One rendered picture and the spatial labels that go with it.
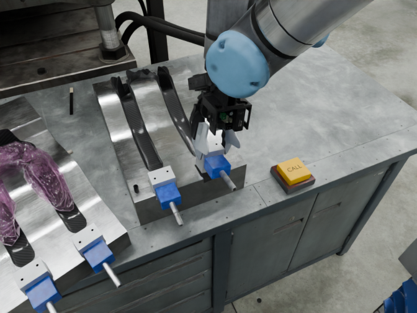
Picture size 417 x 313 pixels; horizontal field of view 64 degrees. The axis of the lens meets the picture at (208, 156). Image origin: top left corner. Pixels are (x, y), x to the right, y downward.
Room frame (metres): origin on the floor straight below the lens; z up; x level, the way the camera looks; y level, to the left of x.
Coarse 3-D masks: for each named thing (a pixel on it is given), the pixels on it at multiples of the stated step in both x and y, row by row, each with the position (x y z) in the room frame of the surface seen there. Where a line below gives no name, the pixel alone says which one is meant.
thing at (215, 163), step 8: (208, 144) 0.50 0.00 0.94; (216, 144) 0.51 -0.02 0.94; (216, 152) 0.48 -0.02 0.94; (224, 152) 0.49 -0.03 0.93; (200, 160) 0.47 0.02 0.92; (208, 160) 0.46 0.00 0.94; (216, 160) 0.46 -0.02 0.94; (224, 160) 0.46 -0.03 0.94; (200, 168) 0.47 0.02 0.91; (208, 168) 0.45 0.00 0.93; (216, 168) 0.44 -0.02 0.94; (224, 168) 0.44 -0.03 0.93; (216, 176) 0.43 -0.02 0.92; (224, 176) 0.42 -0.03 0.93; (232, 184) 0.40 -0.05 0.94
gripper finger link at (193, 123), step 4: (196, 104) 0.50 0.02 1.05; (196, 108) 0.49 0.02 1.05; (192, 112) 0.49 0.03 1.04; (196, 112) 0.49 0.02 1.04; (192, 116) 0.48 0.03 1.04; (196, 116) 0.48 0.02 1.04; (200, 116) 0.49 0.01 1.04; (192, 120) 0.48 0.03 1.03; (196, 120) 0.48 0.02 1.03; (200, 120) 0.48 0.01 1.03; (204, 120) 0.49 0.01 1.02; (192, 124) 0.48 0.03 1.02; (196, 124) 0.48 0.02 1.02; (192, 128) 0.48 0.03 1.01; (196, 128) 0.48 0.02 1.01; (192, 132) 0.48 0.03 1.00; (196, 132) 0.48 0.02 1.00; (192, 136) 0.48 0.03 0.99
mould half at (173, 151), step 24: (96, 96) 0.78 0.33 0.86; (144, 96) 0.70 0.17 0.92; (192, 96) 0.72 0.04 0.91; (120, 120) 0.63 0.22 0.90; (144, 120) 0.64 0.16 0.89; (168, 120) 0.65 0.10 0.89; (120, 144) 0.56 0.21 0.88; (168, 144) 0.56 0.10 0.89; (120, 168) 0.56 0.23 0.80; (144, 168) 0.48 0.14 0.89; (192, 168) 0.48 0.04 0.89; (240, 168) 0.49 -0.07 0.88; (144, 192) 0.42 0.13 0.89; (192, 192) 0.44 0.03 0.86; (216, 192) 0.46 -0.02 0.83; (144, 216) 0.39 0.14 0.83
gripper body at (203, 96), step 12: (204, 96) 0.49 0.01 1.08; (216, 96) 0.49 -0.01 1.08; (228, 96) 0.45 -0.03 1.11; (204, 108) 0.49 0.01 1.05; (216, 108) 0.45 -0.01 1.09; (228, 108) 0.45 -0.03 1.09; (240, 108) 0.46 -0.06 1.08; (216, 120) 0.44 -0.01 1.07; (228, 120) 0.46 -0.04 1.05; (240, 120) 0.46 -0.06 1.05
